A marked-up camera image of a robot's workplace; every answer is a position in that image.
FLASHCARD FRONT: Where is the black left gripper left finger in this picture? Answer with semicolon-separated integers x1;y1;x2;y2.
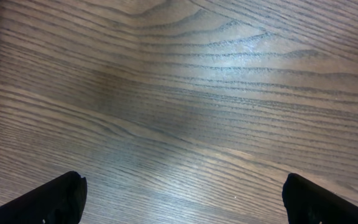
0;171;87;224

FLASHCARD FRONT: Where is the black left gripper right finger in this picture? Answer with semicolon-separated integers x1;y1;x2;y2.
282;173;358;224

